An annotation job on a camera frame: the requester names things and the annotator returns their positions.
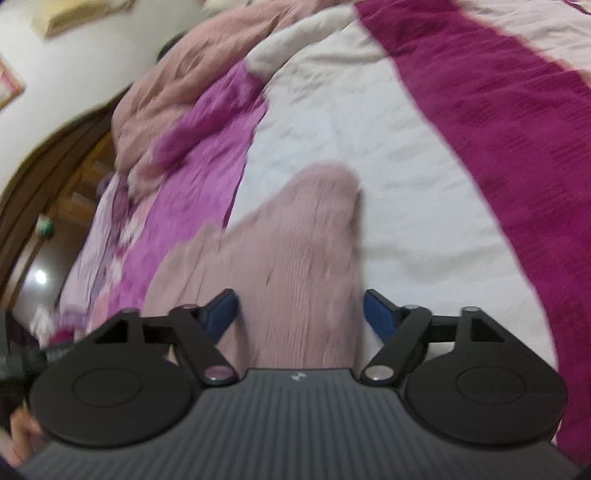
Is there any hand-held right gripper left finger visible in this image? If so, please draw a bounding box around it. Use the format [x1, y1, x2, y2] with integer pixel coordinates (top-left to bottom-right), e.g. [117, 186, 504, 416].
[92, 290, 239, 385]

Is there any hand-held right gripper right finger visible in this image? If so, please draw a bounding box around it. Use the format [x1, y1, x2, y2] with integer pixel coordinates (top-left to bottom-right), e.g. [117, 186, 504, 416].
[360, 290, 509, 385]

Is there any pink knitted cardigan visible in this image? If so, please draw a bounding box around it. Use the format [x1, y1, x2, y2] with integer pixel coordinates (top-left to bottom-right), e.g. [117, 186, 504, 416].
[145, 161, 365, 374]

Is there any person's left hand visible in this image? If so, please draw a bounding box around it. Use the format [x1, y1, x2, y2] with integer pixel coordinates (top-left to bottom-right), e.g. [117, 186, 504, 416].
[9, 404, 47, 467]

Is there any pink and white cloth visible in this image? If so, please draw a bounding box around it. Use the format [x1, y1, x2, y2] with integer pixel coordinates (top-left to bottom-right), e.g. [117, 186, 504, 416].
[28, 307, 77, 347]

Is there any lilac floral bed sheet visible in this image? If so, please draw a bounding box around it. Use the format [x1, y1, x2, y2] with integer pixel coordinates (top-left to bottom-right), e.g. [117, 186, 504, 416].
[58, 175, 139, 333]

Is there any wooden headboard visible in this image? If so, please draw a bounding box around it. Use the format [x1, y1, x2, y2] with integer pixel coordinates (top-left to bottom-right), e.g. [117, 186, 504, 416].
[0, 104, 116, 305]

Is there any magenta and white patchwork blanket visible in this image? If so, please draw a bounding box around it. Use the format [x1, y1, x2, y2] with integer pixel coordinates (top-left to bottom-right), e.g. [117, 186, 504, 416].
[58, 0, 591, 467]

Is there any pink speckled duvet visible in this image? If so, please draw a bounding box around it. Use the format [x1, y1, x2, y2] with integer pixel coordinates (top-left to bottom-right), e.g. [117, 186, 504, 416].
[112, 0, 333, 190]

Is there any pink framed wall picture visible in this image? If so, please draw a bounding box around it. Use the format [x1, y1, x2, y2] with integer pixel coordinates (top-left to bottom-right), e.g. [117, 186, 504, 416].
[0, 58, 27, 110]

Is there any yellowish wall object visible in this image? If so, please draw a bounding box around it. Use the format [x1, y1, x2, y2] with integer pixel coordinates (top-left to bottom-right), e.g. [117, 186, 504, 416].
[41, 0, 137, 38]

